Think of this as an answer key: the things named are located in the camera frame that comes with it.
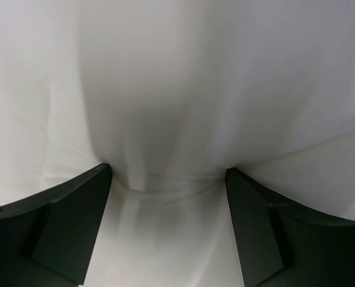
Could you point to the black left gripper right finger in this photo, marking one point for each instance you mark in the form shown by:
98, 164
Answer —
281, 242

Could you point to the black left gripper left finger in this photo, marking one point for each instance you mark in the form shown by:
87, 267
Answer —
47, 239

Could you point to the white pillow with yellow edge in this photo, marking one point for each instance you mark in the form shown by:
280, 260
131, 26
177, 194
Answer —
171, 94

